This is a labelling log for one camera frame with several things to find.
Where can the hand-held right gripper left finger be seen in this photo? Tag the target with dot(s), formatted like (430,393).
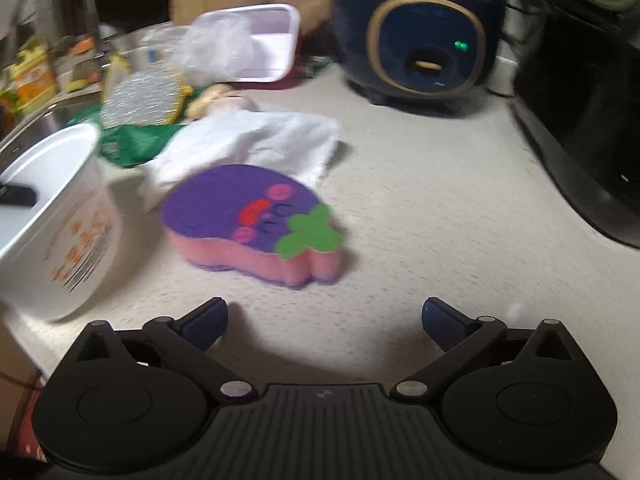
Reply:
(207,322)

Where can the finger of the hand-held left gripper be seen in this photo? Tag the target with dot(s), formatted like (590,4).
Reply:
(17,195)

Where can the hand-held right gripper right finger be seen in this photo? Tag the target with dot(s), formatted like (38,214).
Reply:
(442,322)

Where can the purple and pink sponge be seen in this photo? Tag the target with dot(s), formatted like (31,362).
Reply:
(225,205)

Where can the clear plastic bag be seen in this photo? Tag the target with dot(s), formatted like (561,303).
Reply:
(215,47)

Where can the white plastic tray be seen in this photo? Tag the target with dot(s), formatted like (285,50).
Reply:
(272,45)

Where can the stainless steel sink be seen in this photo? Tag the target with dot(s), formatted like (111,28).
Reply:
(50,117)

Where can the yellow dish soap bottle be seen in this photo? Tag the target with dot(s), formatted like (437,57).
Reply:
(32,77)

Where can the green plastic packet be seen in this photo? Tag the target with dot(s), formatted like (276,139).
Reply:
(130,145)

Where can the yellow-rimmed mesh scrubber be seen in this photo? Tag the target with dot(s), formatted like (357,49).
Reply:
(142,97)

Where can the red floor mat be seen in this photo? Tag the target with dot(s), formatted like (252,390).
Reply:
(25,410)

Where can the black kitchen appliance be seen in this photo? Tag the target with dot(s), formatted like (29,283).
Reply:
(590,135)

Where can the navy blue rice cooker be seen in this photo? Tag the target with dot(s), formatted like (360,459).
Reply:
(360,20)

